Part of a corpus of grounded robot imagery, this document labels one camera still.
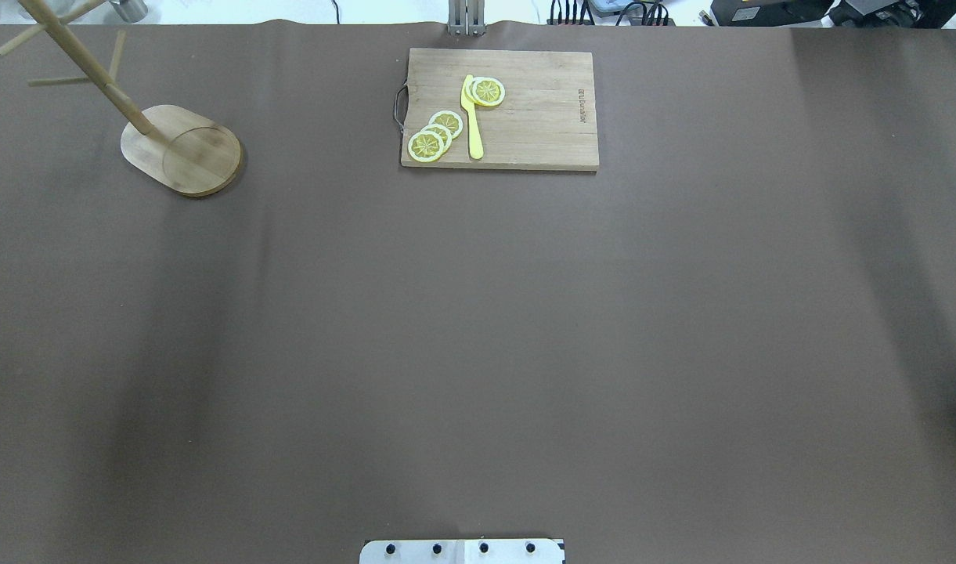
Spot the middle lemon slice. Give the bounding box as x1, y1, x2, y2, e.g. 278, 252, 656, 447
421, 124, 453, 151

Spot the aluminium frame post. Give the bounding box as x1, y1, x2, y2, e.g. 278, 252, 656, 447
448, 0, 487, 37

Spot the rear lemon slice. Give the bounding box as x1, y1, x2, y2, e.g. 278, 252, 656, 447
428, 110, 464, 139

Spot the wooden cup storage rack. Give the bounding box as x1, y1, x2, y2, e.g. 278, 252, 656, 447
0, 1, 244, 197

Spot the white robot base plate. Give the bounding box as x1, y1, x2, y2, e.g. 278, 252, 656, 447
359, 538, 567, 563

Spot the wooden cutting board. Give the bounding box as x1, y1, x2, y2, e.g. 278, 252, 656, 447
400, 48, 600, 172

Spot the yellow plastic knife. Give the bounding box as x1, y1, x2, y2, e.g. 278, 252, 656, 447
460, 74, 485, 161

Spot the lemon slice by knife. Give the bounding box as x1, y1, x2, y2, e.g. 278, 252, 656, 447
464, 76, 506, 107

